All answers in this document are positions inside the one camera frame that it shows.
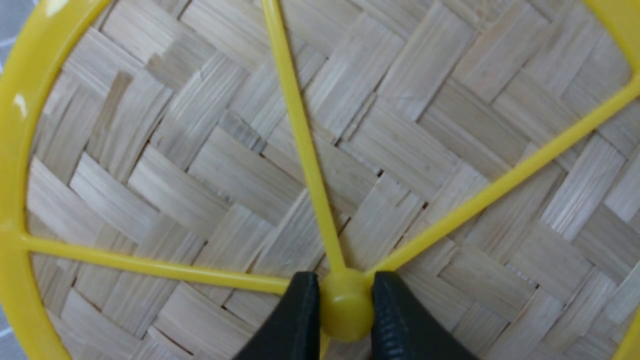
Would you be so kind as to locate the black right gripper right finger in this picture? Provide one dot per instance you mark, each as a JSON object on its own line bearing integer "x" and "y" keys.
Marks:
{"x": 404, "y": 329}

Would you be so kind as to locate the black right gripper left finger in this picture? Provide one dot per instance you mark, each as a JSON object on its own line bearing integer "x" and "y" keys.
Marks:
{"x": 292, "y": 330}

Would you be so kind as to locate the yellow bamboo steamer lid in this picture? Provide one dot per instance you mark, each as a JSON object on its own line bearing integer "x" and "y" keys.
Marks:
{"x": 167, "y": 166}

